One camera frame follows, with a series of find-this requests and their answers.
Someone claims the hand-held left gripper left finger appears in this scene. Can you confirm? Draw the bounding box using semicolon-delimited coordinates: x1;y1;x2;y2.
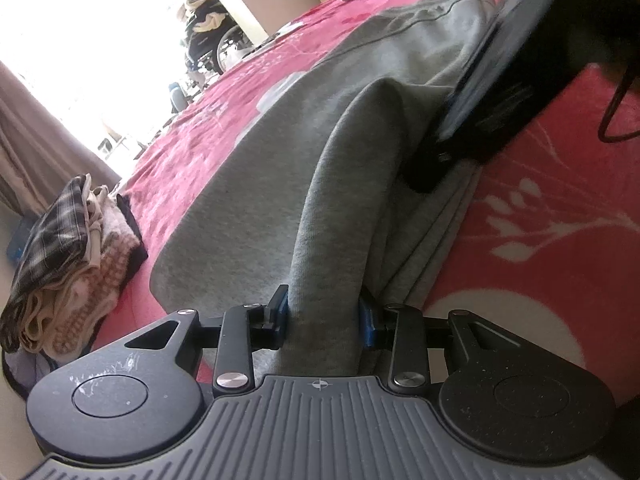
125;284;291;396

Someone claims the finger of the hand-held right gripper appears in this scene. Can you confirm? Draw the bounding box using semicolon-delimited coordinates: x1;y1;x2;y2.
402;131;482;194

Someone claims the light blue quilt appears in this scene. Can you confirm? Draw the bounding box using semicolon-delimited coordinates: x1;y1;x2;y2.
0;347;57;397

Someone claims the grey cotton garment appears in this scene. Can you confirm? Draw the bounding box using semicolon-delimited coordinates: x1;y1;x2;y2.
149;0;501;378

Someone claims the wheelchair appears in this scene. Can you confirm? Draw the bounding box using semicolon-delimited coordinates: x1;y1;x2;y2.
179;0;252;80

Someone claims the black cable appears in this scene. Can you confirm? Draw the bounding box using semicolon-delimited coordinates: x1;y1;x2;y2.
597;55;640;144

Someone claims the blue container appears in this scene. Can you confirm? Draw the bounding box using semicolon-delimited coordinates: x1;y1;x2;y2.
167;81;190;114

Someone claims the pink floral blanket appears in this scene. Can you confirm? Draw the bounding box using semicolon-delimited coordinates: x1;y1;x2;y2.
97;0;640;411

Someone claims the pink white checked knit garment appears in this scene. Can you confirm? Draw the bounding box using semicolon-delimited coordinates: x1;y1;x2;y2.
47;210;143;362

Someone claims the pale cloth bundle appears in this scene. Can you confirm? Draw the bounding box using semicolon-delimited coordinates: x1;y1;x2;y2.
181;0;229;32

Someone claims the stack of folded clothes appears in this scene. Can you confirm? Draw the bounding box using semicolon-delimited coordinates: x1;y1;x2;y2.
19;185;115;355

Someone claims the beige curtain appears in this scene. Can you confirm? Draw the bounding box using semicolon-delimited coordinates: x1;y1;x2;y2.
0;60;124;217

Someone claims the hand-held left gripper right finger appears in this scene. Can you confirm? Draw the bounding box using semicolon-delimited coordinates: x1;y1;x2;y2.
357;285;523;396

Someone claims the blue box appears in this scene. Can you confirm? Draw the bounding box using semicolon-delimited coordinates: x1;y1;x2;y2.
4;215;37;262

